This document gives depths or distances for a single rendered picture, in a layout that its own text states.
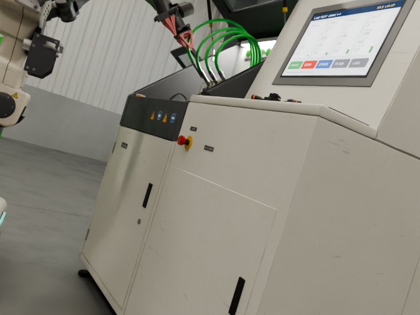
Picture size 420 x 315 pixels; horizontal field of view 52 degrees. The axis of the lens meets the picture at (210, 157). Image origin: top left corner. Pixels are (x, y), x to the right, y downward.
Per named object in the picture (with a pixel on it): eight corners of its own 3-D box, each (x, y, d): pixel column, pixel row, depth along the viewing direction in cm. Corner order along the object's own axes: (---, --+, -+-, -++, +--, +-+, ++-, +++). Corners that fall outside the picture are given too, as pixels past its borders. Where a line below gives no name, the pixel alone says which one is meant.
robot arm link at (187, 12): (160, 16, 208) (159, -1, 201) (181, 9, 212) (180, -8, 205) (174, 27, 201) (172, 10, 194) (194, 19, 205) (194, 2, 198)
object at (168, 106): (121, 125, 221) (130, 95, 221) (129, 127, 223) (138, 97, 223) (171, 140, 168) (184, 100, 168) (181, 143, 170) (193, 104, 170)
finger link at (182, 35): (196, 49, 204) (187, 31, 204) (199, 43, 197) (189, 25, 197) (184, 54, 202) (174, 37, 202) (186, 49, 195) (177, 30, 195)
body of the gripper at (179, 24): (187, 35, 205) (179, 22, 205) (191, 26, 196) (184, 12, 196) (175, 40, 204) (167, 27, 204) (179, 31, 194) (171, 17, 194)
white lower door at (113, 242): (80, 252, 223) (119, 125, 222) (84, 252, 224) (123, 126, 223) (119, 309, 167) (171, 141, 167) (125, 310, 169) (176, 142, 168)
